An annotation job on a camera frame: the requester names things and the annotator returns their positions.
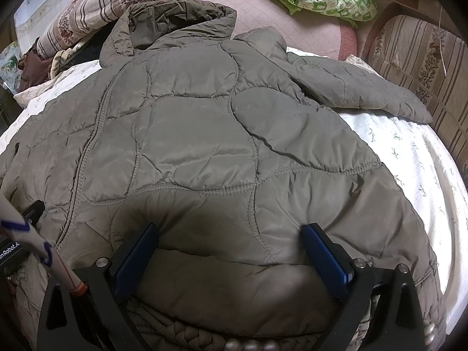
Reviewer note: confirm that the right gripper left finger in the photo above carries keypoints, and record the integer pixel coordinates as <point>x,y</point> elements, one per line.
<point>98,319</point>

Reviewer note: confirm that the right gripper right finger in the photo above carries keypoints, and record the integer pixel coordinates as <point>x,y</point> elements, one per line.
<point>397,322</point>

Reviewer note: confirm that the olive quilted puffer jacket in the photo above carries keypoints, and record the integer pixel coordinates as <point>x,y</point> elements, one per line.
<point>204,146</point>

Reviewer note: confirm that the white leaf-print bed sheet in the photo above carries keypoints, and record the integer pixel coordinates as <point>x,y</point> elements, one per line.
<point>409,160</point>

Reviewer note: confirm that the brown garment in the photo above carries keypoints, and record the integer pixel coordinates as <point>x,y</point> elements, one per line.
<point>34,69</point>

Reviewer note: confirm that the cream floral cloth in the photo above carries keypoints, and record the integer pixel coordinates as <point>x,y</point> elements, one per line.
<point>62,59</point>

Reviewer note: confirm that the striped floral cushion at right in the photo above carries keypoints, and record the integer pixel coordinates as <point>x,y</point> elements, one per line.
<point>432,63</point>

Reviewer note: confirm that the pink bed blanket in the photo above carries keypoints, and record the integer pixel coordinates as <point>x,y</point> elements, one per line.
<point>305,30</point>

